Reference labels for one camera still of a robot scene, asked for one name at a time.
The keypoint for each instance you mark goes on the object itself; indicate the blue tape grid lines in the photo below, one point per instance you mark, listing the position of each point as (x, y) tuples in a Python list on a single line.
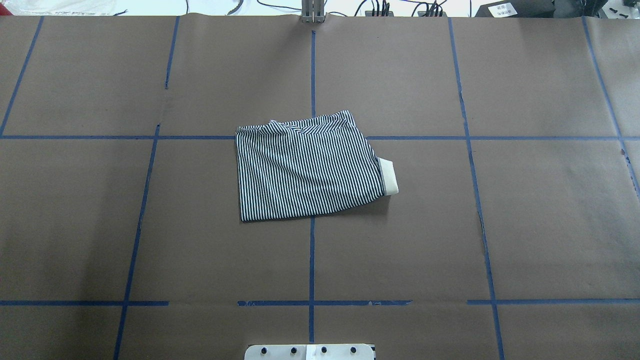
[(515, 234)]

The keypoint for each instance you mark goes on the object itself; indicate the black box with label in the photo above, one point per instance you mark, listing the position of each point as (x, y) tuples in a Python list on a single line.
[(517, 9)]

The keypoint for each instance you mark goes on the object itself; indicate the blue white striped polo shirt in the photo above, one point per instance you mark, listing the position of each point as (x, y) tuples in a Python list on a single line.
[(308, 167)]

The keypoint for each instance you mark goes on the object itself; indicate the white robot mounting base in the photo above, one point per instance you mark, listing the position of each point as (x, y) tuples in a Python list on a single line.
[(323, 351)]

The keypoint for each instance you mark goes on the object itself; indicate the aluminium frame post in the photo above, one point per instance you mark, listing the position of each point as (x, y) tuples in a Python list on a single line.
[(313, 11)]

